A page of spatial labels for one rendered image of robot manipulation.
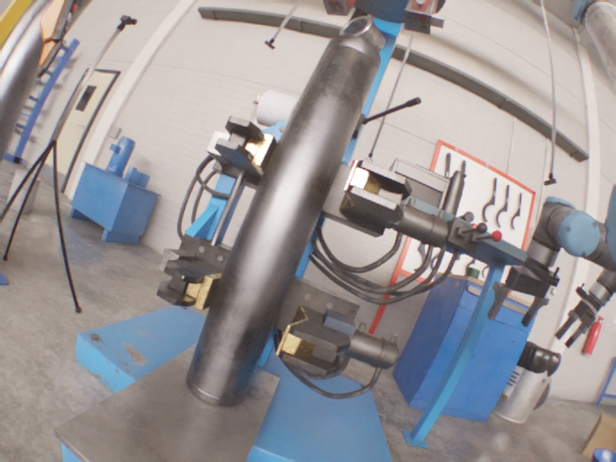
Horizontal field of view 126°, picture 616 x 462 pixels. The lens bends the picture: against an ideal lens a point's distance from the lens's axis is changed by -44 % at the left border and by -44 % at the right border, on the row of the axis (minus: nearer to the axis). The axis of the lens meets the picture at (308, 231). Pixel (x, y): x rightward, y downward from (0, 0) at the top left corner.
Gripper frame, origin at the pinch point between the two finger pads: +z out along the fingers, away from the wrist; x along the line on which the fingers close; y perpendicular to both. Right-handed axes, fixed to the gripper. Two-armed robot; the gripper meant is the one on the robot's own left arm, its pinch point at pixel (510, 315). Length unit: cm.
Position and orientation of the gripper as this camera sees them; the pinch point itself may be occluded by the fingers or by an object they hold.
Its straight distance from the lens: 86.1
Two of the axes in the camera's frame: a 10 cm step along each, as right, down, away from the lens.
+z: -2.1, 9.2, 3.4
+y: 2.0, -3.0, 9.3
